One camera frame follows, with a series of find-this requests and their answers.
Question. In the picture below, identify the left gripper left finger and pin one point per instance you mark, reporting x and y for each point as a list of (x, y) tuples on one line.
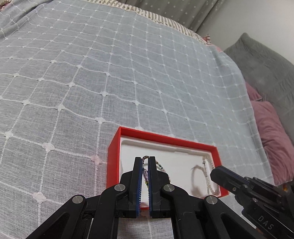
[(128, 204)]

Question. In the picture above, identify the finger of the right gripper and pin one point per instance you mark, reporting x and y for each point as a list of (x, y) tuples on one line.
[(230, 180)]

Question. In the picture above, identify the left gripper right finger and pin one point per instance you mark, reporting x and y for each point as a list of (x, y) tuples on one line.
[(158, 205)]

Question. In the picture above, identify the red jewelry box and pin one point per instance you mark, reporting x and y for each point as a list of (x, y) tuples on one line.
[(187, 163)]

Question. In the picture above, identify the grey pillow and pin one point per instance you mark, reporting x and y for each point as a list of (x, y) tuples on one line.
[(267, 72)]

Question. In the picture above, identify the grey checked bedspread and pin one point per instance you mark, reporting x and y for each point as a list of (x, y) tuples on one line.
[(73, 72)]

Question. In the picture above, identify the grey dotted curtain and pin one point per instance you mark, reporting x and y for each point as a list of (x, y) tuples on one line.
[(192, 14)]

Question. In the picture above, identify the striped bed sheet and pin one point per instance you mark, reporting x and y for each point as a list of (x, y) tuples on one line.
[(158, 19)]

